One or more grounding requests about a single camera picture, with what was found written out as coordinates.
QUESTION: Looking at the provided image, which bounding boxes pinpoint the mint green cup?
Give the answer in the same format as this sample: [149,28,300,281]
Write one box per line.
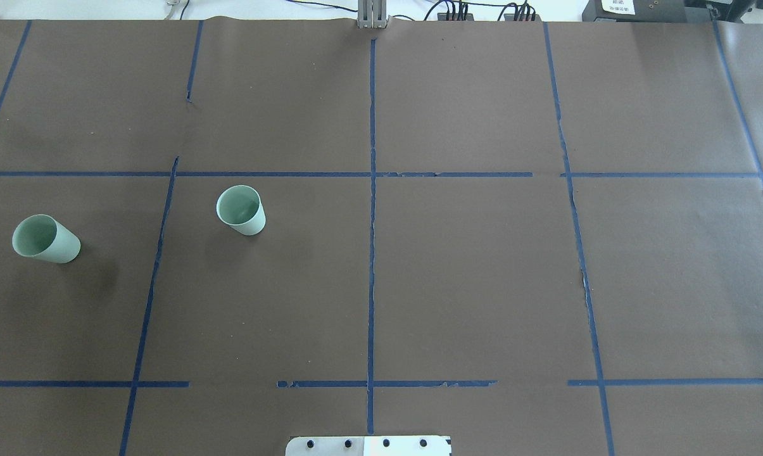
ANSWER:
[11,214,81,263]
[216,185,267,236]

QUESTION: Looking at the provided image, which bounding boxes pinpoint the brown paper table cover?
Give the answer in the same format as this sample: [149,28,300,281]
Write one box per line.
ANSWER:
[0,17,763,455]

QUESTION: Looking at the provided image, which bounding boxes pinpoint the orange black power strip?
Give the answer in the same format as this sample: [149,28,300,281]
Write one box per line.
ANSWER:
[424,1,474,22]

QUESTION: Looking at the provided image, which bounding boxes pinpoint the black computer box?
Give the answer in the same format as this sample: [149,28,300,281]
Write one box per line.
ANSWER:
[581,1,712,23]

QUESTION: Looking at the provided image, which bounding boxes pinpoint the aluminium frame post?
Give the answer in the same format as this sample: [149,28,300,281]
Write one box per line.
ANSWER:
[357,0,389,29]

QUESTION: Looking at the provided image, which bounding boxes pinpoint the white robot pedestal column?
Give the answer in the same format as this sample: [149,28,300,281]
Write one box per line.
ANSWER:
[285,435,453,455]

